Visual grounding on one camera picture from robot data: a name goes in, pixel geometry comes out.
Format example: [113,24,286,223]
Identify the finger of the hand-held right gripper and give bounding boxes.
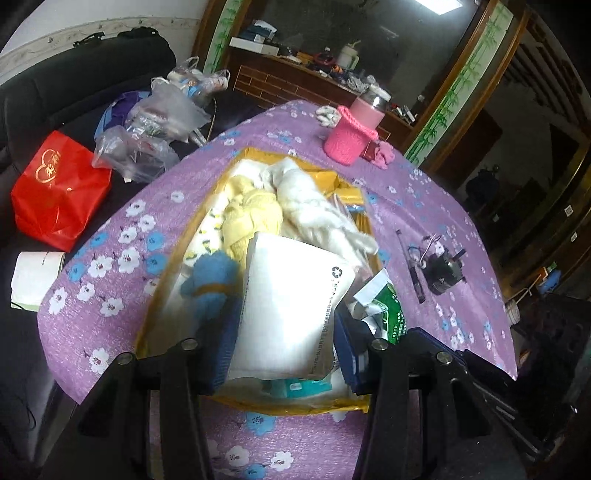
[409,327,476,370]

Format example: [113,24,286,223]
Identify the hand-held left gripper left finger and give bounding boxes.
[51,318,242,480]

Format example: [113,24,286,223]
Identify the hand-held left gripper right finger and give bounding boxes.
[334,311,527,480]

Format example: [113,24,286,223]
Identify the yellow rimmed cardboard box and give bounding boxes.
[137,147,385,414]

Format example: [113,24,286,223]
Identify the white plastic pouch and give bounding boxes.
[228,232,357,381]

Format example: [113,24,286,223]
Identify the yellow towel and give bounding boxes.
[221,176,283,260]

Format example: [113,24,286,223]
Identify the white fluffy towel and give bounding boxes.
[262,158,380,267]

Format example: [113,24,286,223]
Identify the green white packet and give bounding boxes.
[352,269,408,345]

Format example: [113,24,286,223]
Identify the teal wet wipes pack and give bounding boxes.
[267,378,334,398]

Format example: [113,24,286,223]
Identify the small black gadget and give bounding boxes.
[422,249,465,296]

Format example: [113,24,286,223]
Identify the blue plush toy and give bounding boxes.
[179,253,246,320]

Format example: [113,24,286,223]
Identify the black pen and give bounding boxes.
[395,228,426,304]

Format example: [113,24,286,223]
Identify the yellow print tissue pack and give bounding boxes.
[184,207,228,278]

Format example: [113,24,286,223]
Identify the blue plastic container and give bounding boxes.
[537,269,563,295]

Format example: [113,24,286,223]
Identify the pink cloth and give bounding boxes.
[372,141,396,170]

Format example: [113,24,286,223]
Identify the white paper notebook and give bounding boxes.
[10,250,66,313]

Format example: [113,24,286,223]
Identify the pink bottle with knitted sleeve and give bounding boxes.
[322,84,392,166]

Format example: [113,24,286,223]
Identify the red gift bag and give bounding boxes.
[10,130,114,253]

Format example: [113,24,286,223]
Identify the white floral small cloth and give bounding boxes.
[316,105,343,128]

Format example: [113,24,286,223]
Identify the purple blue cloth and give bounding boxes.
[95,91,149,140]

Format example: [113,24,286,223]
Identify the wooden cabinet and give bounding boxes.
[191,0,532,185]

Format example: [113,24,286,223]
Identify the white kettle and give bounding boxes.
[336,41,362,71]

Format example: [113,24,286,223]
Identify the dark sofa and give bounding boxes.
[0,28,262,462]

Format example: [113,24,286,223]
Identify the white flat box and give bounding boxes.
[229,37,279,57]

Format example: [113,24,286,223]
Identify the metal key ring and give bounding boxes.
[407,234,440,269]

